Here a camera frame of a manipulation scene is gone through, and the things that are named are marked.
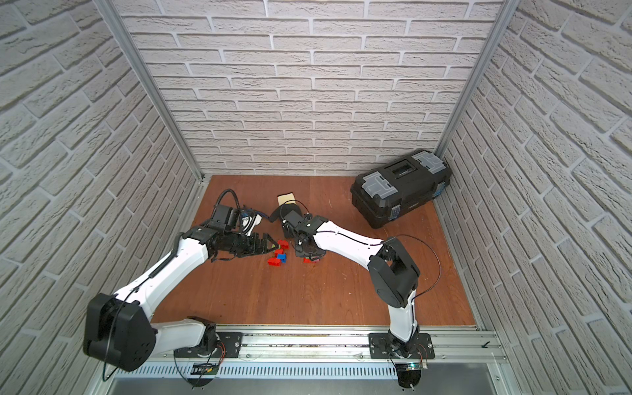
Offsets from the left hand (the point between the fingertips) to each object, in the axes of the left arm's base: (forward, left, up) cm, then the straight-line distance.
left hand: (271, 244), depth 81 cm
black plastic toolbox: (+19, -39, +5) cm, 44 cm away
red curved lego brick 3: (0, -12, -14) cm, 18 cm away
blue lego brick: (+1, -2, -11) cm, 12 cm away
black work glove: (+23, -1, -11) cm, 26 cm away
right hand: (+2, -13, -7) cm, 15 cm away
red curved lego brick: (+6, -3, -11) cm, 13 cm away
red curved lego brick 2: (-1, +1, -12) cm, 12 cm away
